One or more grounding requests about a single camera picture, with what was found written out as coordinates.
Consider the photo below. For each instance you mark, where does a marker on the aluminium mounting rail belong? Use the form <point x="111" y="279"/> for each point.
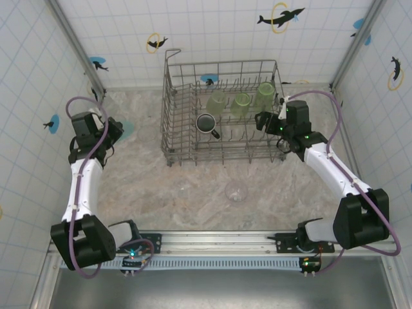
<point x="209" y="241"/>

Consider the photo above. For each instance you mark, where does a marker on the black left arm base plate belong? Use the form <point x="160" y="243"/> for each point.
<point x="154" y="241"/>

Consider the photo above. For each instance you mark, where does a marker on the green translucent plastic cup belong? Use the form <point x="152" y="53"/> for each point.
<point x="241" y="106"/>
<point x="215" y="104"/>
<point x="265" y="96"/>

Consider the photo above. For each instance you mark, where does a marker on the right controller board with LED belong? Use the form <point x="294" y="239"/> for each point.
<point x="309" y="264"/>

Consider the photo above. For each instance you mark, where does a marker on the black mug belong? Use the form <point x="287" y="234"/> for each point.
<point x="206" y="124"/>

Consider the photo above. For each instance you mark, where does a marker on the blue patch wall sticker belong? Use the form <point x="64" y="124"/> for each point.
<point x="359" y="23"/>

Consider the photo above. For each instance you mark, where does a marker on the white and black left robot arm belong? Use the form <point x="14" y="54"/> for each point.
<point x="88" y="190"/>

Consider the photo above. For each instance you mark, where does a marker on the left controller board with LED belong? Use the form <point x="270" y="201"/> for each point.
<point x="132" y="262"/>

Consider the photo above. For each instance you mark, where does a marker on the aluminium frame post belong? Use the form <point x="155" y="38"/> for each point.
<point x="357" y="42"/>
<point x="77" y="48"/>

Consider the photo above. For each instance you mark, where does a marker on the blue oval shark sticker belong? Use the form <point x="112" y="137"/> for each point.
<point x="96" y="61"/>

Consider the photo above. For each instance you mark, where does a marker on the blue oval black animal sticker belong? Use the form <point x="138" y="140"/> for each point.
<point x="207" y="78"/>
<point x="55" y="124"/>

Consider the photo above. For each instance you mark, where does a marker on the teal translucent plastic cup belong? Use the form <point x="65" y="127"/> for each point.
<point x="128" y="128"/>

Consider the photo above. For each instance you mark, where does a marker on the aluminium frame floor bar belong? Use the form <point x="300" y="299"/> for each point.
<point x="353" y="154"/>

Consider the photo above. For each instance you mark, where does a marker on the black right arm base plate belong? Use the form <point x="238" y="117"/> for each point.
<point x="284" y="243"/>

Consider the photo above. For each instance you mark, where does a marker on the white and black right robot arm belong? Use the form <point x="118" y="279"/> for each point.
<point x="325" y="174"/>

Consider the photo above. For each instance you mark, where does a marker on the controller board with led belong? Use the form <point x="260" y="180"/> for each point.
<point x="132" y="262"/>
<point x="309" y="264"/>

